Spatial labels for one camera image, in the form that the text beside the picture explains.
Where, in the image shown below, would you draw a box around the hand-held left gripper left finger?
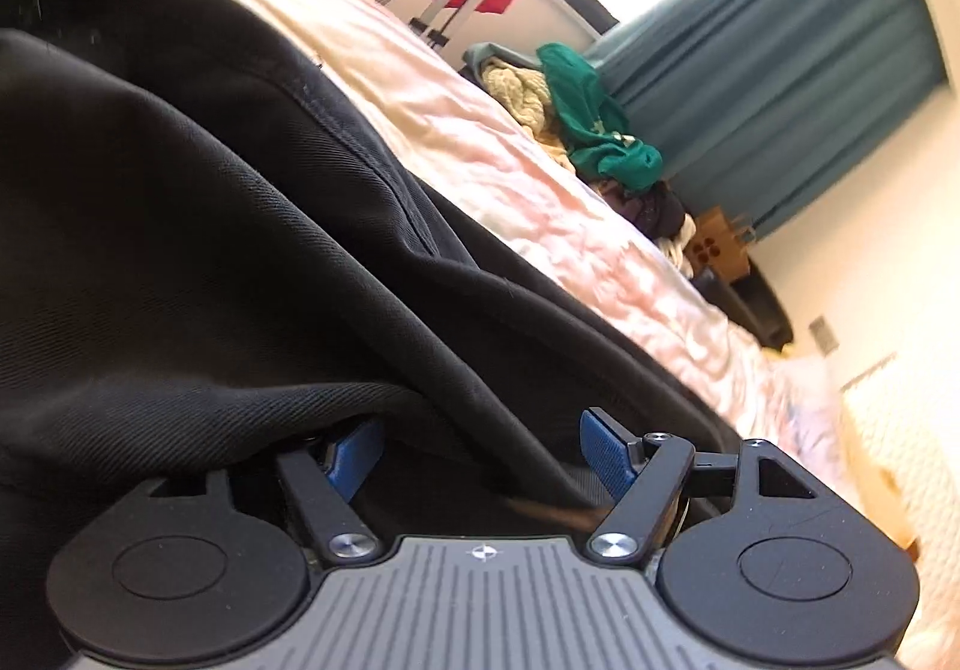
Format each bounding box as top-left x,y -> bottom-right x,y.
142,416 -> 385,560

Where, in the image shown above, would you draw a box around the teal curtain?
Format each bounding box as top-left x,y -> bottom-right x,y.
581,0 -> 943,242

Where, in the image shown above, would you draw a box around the cardboard box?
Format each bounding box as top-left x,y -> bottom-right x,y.
688,206 -> 753,281

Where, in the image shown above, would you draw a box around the dark purple garment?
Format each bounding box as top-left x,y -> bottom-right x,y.
600,178 -> 695,243

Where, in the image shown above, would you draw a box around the green garment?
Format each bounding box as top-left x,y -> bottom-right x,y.
537,43 -> 665,194

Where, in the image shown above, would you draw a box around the black bin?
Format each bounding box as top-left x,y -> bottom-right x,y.
694,261 -> 794,352

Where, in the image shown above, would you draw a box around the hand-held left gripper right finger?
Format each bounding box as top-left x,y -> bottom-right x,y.
579,407 -> 820,561

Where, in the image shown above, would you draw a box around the cream knitted garment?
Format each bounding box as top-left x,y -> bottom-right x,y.
480,59 -> 578,172

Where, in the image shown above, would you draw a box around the black pants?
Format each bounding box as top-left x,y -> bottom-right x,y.
0,0 -> 743,670

